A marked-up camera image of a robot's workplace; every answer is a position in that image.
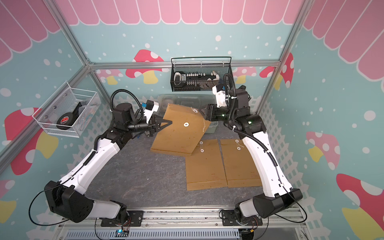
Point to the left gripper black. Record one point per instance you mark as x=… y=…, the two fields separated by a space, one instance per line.
x=155 y=123

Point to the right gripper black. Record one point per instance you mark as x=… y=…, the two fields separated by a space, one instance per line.
x=212 y=109

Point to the brown file bag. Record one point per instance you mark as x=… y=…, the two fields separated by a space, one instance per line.
x=239 y=166
x=205 y=168
x=183 y=135

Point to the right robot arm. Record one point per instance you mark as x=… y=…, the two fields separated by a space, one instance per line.
x=232 y=108

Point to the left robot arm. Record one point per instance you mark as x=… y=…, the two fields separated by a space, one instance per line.
x=130 y=119

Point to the clear plastic storage box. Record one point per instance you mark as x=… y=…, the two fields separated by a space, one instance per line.
x=193 y=101

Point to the black power strip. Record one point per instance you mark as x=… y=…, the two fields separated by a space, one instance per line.
x=194 y=81

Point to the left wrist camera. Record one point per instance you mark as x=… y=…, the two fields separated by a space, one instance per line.
x=149 y=108

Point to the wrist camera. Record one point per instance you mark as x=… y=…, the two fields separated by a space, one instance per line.
x=221 y=96
x=149 y=108

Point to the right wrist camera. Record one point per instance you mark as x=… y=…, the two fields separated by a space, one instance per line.
x=221 y=96

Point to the black wire mesh basket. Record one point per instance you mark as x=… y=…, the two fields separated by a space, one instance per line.
x=217 y=65

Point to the white wire mesh basket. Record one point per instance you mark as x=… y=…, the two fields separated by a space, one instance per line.
x=68 y=111

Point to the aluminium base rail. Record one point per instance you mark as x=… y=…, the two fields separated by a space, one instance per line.
x=190 y=223

